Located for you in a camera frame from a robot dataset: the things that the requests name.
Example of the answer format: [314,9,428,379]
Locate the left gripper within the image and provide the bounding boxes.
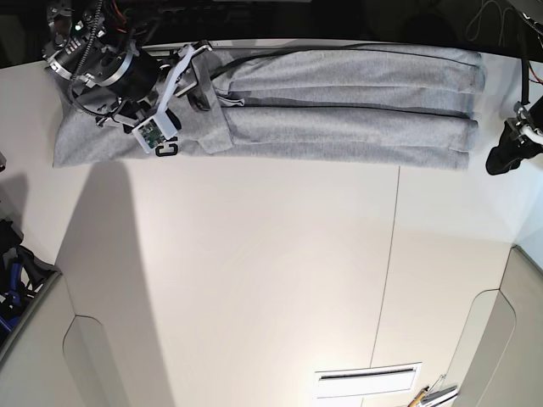
[485,101,542,176]

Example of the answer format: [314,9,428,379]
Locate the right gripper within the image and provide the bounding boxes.
[96,41,215,127]

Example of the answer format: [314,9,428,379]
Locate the grey T-shirt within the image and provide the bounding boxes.
[51,44,487,171]

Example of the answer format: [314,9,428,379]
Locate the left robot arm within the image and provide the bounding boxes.
[485,0,542,176]

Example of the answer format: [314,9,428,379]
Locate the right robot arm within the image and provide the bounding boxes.
[43,1,210,133]

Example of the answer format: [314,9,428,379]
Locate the grey panel right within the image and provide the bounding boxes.
[441,247,542,406]

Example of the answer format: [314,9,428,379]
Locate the blue tool in bin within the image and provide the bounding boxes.
[1,259,25,334]

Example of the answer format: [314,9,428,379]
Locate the tools at bottom edge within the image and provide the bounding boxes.
[408,375,459,407]

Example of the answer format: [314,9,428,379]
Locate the grey bin left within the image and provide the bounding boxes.
[1,243,59,352]

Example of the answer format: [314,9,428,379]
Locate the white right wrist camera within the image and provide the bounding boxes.
[132,112,177,153]

